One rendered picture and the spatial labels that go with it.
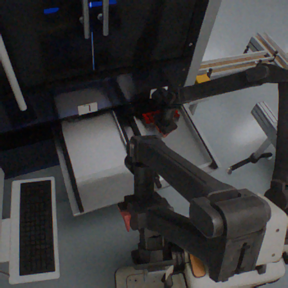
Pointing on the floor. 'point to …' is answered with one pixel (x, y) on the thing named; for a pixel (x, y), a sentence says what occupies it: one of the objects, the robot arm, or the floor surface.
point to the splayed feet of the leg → (247, 162)
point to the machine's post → (208, 20)
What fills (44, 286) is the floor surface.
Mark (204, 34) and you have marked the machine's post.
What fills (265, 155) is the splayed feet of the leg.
